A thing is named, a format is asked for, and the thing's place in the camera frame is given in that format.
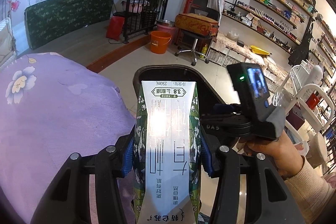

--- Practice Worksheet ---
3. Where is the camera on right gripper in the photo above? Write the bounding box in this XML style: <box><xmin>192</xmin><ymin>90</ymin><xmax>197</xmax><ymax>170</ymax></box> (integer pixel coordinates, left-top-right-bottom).
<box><xmin>227</xmin><ymin>63</ymin><xmax>270</xmax><ymax>122</ymax></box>

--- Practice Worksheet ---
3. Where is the black trash bin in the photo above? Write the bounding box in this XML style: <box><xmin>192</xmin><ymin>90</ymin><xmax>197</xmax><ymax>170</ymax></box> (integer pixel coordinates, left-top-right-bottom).
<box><xmin>132</xmin><ymin>64</ymin><xmax>237</xmax><ymax>146</ymax></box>

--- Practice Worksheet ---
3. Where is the green patterned counter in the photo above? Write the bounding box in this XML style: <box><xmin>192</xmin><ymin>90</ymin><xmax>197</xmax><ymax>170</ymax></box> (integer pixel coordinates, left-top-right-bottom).
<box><xmin>25</xmin><ymin>0</ymin><xmax>113</xmax><ymax>50</ymax></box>

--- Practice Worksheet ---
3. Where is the right hand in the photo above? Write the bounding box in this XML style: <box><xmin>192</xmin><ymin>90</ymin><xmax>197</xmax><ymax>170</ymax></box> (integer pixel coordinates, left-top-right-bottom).
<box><xmin>239</xmin><ymin>131</ymin><xmax>304</xmax><ymax>180</ymax></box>

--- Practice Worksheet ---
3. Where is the black metal railing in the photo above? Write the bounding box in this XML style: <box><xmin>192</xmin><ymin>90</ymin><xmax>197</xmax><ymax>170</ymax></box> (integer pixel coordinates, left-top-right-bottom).
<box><xmin>122</xmin><ymin>0</ymin><xmax>168</xmax><ymax>44</ymax></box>

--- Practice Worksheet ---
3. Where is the beige sweater right forearm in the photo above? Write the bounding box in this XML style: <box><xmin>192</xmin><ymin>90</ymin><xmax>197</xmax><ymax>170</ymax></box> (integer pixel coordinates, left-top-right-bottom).
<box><xmin>285</xmin><ymin>157</ymin><xmax>335</xmax><ymax>223</ymax></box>

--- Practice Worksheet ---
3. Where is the red paper bag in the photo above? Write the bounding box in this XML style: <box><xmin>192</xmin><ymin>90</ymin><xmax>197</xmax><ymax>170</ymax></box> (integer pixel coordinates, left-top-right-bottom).
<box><xmin>106</xmin><ymin>15</ymin><xmax>125</xmax><ymax>41</ymax></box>

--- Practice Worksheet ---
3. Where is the pink basin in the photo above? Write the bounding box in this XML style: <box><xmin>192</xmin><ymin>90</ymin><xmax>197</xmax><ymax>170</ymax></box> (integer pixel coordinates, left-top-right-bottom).
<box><xmin>156</xmin><ymin>20</ymin><xmax>178</xmax><ymax>38</ymax></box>

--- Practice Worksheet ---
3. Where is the swivel stool with cushion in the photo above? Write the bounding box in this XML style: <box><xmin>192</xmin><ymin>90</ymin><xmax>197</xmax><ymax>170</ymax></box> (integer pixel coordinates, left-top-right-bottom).
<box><xmin>174</xmin><ymin>8</ymin><xmax>220</xmax><ymax>67</ymax></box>

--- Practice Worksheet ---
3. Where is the purple floral tablecloth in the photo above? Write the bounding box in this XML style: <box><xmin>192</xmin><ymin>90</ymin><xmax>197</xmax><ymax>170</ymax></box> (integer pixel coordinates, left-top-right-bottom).
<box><xmin>1</xmin><ymin>53</ymin><xmax>134</xmax><ymax>223</ymax></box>

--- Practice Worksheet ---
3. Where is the green milk carton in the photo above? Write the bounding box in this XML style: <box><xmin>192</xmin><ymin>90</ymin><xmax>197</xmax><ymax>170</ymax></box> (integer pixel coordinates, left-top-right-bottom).
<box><xmin>131</xmin><ymin>80</ymin><xmax>203</xmax><ymax>224</ymax></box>

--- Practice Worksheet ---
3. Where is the orange plastic bucket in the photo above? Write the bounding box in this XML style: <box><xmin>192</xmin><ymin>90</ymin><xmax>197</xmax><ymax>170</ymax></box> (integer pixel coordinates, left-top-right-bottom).
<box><xmin>150</xmin><ymin>31</ymin><xmax>172</xmax><ymax>54</ymax></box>

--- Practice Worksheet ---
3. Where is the white metal rack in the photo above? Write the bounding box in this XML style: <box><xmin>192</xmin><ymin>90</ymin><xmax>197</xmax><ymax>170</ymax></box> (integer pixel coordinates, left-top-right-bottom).
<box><xmin>272</xmin><ymin>61</ymin><xmax>335</xmax><ymax>168</ymax></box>

